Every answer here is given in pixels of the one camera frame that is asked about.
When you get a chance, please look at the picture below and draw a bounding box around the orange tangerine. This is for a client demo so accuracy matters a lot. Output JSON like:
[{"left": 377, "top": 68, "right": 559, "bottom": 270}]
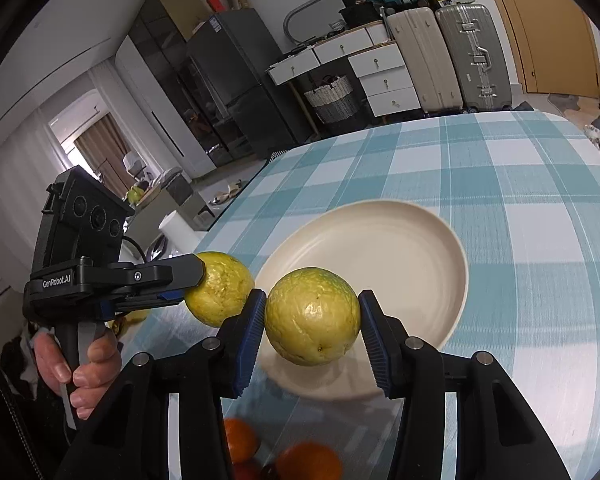
[
  {"left": 274, "top": 441, "right": 343, "bottom": 480},
  {"left": 224, "top": 418, "right": 261, "bottom": 464}
]

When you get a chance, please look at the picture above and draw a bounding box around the yellow-green guava fruit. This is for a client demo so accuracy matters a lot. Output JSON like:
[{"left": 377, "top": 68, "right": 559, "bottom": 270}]
[{"left": 265, "top": 266, "right": 361, "bottom": 366}]

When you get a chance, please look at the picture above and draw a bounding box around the person's left hand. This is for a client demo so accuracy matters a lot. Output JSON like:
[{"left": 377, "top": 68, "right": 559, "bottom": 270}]
[{"left": 33, "top": 328, "right": 122, "bottom": 420}]

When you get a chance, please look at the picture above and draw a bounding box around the cream round plate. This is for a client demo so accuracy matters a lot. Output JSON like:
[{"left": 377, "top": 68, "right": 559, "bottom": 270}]
[{"left": 256, "top": 200, "right": 469, "bottom": 401}]

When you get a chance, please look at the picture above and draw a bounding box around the teal plaid tablecloth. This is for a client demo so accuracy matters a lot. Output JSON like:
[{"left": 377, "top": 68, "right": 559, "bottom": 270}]
[{"left": 114, "top": 109, "right": 600, "bottom": 480}]

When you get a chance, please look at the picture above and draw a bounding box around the dark glass wardrobe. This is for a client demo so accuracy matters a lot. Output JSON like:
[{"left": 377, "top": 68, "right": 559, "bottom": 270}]
[{"left": 129, "top": 0, "right": 253, "bottom": 176}]

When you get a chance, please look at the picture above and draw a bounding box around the black refrigerator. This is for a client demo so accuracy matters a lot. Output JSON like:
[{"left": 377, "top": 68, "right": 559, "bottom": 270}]
[{"left": 187, "top": 9, "right": 313, "bottom": 158}]

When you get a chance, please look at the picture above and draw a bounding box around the woven laundry basket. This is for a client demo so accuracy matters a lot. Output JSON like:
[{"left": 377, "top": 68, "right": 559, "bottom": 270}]
[{"left": 304, "top": 76, "right": 361, "bottom": 125}]

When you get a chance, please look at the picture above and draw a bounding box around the white drawer desk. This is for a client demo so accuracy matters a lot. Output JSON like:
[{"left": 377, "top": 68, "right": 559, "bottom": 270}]
[{"left": 268, "top": 21, "right": 420, "bottom": 117}]

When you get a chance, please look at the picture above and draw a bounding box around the oval framed mirror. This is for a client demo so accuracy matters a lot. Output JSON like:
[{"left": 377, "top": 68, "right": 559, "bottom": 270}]
[{"left": 283, "top": 0, "right": 346, "bottom": 44}]

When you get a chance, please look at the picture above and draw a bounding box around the silver hard suitcase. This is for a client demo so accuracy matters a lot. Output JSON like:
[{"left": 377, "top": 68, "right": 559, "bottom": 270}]
[{"left": 434, "top": 3, "right": 512, "bottom": 112}]

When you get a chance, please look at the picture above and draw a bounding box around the beige hard suitcase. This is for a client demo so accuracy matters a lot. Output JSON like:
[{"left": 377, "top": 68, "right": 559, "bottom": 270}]
[{"left": 387, "top": 8, "right": 464, "bottom": 114}]

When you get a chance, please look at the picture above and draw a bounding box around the yellow wooden door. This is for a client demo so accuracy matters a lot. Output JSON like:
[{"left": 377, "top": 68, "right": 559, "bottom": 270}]
[{"left": 494, "top": 0, "right": 600, "bottom": 99}]

